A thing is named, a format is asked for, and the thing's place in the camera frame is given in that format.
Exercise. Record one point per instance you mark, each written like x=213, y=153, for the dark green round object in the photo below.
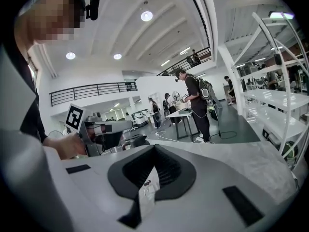
x=289, y=152

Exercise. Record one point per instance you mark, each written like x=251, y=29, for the black backpack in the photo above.
x=204, y=89

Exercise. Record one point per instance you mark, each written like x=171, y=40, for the person's head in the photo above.
x=48, y=20

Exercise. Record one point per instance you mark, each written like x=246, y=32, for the black head-mounted camera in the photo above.
x=94, y=7

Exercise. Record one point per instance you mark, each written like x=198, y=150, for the white machine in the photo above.
x=140, y=117

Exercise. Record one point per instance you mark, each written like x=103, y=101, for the dark flat box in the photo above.
x=186, y=110

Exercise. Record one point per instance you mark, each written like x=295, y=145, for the black balcony railing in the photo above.
x=183, y=62
x=97, y=89

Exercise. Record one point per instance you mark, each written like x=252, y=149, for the rack lamp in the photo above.
x=281, y=14

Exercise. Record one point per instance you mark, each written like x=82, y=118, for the white shelving rack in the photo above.
x=270, y=98

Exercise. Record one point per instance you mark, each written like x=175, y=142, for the ceiling tube light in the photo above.
x=165, y=62
x=185, y=51

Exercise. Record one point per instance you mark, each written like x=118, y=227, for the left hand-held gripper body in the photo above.
x=74, y=117

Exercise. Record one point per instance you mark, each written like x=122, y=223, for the person's left forearm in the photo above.
x=62, y=145

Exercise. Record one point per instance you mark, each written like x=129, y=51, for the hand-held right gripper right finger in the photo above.
x=178, y=178

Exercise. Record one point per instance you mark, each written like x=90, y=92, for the white table with black legs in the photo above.
x=177, y=115

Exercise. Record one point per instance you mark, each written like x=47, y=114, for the white power strip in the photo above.
x=158, y=134
x=199, y=138

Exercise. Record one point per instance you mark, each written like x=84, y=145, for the round ceiling light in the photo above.
x=117, y=56
x=146, y=16
x=70, y=55

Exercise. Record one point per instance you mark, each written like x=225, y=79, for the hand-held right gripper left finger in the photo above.
x=125, y=178

